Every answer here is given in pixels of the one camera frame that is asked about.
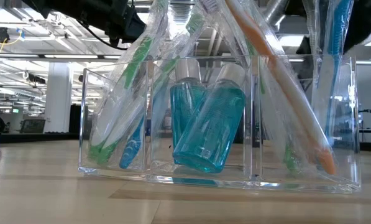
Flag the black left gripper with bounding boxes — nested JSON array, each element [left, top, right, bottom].
[[106, 0, 146, 47]]

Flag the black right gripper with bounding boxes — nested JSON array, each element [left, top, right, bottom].
[[295, 34, 316, 91]]

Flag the blue white toothbrush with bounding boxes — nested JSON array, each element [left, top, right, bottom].
[[309, 0, 357, 147], [119, 114, 147, 170]]

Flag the orange white toothbrush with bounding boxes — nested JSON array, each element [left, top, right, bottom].
[[224, 0, 337, 175]]

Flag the green white toothbrush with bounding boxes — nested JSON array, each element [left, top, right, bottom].
[[87, 0, 172, 166], [98, 0, 223, 167], [247, 40, 301, 174]]

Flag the white building column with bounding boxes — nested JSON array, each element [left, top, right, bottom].
[[44, 62, 73, 133]]

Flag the black background cabinet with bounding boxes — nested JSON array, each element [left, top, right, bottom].
[[68, 104, 89, 134]]

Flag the black ceiling device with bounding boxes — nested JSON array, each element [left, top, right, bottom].
[[0, 27, 11, 44]]

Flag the dark background screen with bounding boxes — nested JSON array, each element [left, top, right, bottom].
[[20, 119, 46, 134]]

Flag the clear acrylic three-compartment organizer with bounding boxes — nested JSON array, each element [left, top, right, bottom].
[[78, 54, 362, 194]]

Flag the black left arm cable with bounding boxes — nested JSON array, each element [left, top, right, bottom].
[[76, 18, 130, 51]]

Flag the grey horizontal rail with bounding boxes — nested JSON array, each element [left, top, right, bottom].
[[0, 52, 371, 66]]

